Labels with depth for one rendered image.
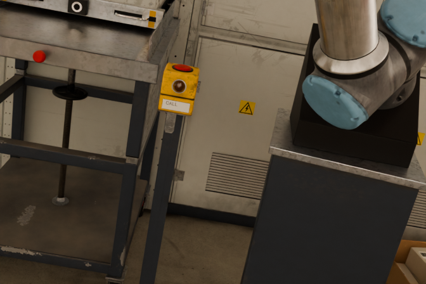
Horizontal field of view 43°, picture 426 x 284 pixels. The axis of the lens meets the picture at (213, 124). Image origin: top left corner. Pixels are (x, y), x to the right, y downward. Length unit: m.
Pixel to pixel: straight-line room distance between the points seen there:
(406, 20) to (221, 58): 1.05
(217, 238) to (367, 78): 1.37
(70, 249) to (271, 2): 1.13
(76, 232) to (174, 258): 0.43
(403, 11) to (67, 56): 0.85
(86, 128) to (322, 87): 1.39
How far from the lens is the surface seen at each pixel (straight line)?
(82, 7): 1.81
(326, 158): 1.34
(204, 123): 2.22
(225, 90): 2.17
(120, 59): 1.49
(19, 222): 1.98
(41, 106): 2.34
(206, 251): 2.24
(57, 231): 1.94
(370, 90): 1.14
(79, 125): 2.32
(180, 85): 1.23
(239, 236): 2.38
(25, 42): 1.54
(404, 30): 1.21
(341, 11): 1.02
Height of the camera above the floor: 1.24
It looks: 21 degrees down
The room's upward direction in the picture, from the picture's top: 11 degrees clockwise
